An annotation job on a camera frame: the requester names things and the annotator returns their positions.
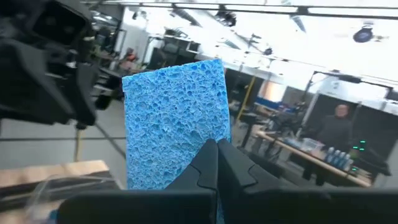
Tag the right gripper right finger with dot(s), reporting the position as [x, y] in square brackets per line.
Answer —
[264, 205]

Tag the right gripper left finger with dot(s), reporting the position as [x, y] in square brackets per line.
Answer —
[186, 205]

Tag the light blue sponge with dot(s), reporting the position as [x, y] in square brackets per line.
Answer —
[174, 118]

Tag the long wooden table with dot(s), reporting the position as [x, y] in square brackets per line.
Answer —
[311, 160]

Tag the clear storage box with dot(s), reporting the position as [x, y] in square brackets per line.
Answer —
[312, 145]

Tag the person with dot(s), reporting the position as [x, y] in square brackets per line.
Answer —
[335, 130]

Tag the yellow pole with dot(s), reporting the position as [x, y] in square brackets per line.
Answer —
[245, 99]

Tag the clear plastic bin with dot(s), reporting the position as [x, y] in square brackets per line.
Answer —
[40, 199]

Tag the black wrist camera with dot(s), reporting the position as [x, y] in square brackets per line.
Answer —
[59, 25]

